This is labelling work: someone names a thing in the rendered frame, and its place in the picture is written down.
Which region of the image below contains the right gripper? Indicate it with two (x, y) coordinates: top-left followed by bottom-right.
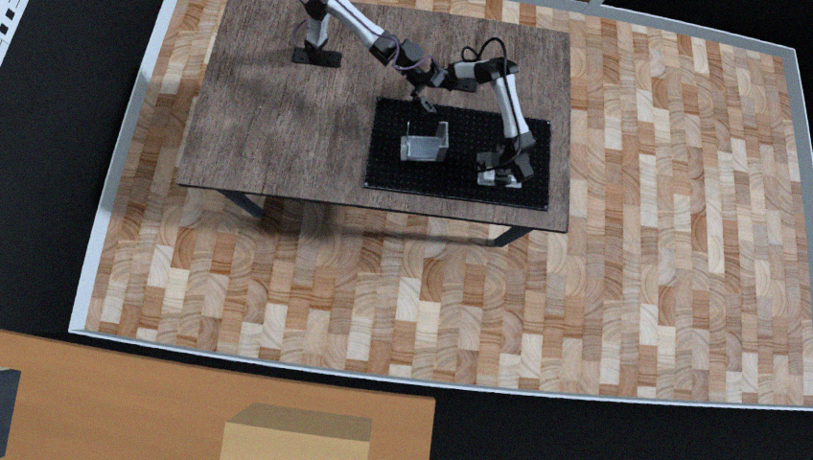
(406, 66), (453, 114)

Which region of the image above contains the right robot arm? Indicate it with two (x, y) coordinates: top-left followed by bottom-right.
(291, 0), (444, 87)

